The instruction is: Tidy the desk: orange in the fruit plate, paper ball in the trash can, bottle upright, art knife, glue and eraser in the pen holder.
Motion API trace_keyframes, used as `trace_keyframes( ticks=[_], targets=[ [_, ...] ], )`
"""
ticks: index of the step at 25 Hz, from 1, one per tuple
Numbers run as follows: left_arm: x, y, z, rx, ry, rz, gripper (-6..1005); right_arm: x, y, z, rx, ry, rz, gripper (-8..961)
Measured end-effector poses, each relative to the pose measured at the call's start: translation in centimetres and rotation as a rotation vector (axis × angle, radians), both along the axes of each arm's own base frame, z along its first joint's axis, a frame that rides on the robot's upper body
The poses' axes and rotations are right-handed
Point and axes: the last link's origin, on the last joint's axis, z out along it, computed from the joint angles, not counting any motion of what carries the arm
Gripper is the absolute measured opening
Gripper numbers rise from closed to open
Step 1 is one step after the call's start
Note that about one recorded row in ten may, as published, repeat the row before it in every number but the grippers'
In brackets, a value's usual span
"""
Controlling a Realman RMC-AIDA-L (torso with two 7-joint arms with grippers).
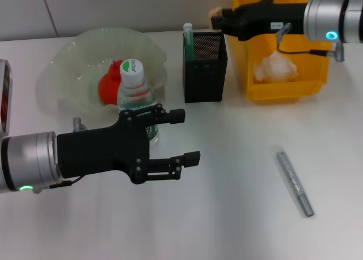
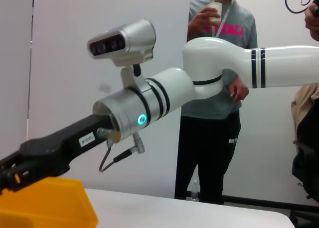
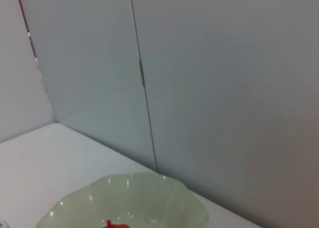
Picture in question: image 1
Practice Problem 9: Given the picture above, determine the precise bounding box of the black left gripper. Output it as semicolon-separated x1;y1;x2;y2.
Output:
56;103;187;185

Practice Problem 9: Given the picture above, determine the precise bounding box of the clear green-label water bottle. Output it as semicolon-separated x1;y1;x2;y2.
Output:
117;58;159;146

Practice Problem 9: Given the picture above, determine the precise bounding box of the black mesh pen holder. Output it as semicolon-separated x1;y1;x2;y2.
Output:
183;31;229;104

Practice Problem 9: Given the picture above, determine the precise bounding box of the green glass fruit plate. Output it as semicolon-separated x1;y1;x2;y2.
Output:
42;28;168;119

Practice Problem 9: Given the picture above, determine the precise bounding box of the orange toy fruit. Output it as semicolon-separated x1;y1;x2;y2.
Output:
98;60;125;106

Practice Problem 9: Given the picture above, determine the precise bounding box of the beige eraser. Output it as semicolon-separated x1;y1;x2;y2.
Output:
209;6;224;19

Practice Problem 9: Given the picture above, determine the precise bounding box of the silver cable connector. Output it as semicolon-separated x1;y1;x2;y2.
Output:
276;22;293;39
73;117;87;132

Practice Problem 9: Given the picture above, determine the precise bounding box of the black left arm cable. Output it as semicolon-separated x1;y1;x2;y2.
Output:
49;176;82;190

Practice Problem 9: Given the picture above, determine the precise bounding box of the mint green pen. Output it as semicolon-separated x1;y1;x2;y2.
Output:
183;22;195;62

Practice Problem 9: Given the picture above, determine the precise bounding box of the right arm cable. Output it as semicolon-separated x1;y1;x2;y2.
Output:
276;35;346;62

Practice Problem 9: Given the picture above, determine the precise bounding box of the silver left cable connector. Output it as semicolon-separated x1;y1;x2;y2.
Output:
73;117;87;132

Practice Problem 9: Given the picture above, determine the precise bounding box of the yellow plastic bin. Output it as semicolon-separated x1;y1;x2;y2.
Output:
229;0;333;106

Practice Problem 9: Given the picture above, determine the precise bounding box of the silver glitter pen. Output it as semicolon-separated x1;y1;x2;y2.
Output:
269;145;315;217

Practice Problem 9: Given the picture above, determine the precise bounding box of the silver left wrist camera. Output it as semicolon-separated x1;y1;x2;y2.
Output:
0;60;14;136

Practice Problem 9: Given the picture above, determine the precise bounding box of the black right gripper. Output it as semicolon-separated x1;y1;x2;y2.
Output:
210;0;309;43

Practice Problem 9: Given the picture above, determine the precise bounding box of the silver right cable connector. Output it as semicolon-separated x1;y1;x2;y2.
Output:
276;22;293;39

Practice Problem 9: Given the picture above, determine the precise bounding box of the white paper ball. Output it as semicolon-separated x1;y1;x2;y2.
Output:
253;50;300;83

